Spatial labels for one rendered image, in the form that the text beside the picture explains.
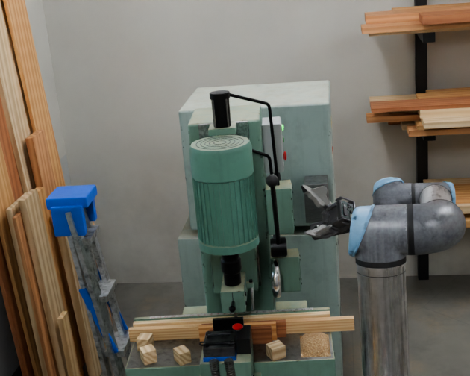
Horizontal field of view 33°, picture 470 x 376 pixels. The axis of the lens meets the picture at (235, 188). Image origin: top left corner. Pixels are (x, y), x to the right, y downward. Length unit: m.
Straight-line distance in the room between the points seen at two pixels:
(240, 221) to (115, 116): 2.59
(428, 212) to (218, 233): 0.66
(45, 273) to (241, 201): 1.61
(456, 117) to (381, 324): 2.35
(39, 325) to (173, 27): 1.84
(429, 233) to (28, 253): 2.16
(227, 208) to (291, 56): 2.38
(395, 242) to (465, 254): 3.09
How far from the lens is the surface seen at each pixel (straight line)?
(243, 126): 2.38
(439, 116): 4.11
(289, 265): 2.51
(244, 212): 2.22
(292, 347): 2.37
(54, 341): 3.75
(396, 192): 2.38
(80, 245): 3.08
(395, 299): 1.86
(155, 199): 4.82
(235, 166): 2.16
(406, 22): 4.10
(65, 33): 4.71
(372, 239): 1.80
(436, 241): 1.82
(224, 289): 2.35
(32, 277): 3.60
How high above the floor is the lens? 2.08
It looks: 18 degrees down
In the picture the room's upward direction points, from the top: 5 degrees counter-clockwise
